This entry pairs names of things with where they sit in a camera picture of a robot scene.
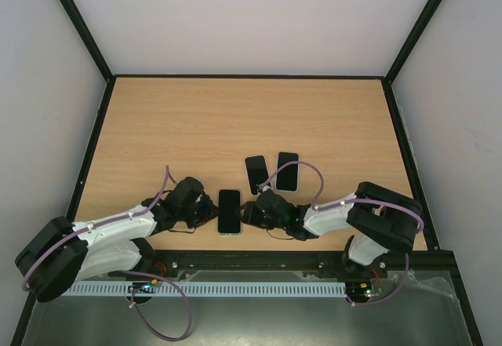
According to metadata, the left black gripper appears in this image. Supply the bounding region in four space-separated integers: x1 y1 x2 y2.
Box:
178 195 221 229

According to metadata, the clear magsafe phone case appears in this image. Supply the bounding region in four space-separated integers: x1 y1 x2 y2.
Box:
216 188 243 237

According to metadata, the blue phone dark screen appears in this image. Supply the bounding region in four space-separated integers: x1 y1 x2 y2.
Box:
275 151 301 191

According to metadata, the light blue phone case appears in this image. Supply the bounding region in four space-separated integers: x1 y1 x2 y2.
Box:
274 151 302 194

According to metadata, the black phone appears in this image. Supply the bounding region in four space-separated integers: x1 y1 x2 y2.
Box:
244 155 272 196

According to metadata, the white translucent phone case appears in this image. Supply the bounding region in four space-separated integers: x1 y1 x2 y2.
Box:
243 154 274 197

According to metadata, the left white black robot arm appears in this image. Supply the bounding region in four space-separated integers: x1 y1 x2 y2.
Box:
15 177 217 303

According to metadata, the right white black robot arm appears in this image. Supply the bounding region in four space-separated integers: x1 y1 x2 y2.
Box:
237 181 424 277

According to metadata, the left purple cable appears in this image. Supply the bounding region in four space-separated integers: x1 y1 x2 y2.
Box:
21 164 176 293

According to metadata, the black aluminium frame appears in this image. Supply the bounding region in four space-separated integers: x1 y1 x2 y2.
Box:
9 0 486 346

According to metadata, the white slotted cable duct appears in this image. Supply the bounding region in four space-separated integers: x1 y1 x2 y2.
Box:
64 281 346 298

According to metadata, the purple cable loop front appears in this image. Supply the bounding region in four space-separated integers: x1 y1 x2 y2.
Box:
127 271 195 340

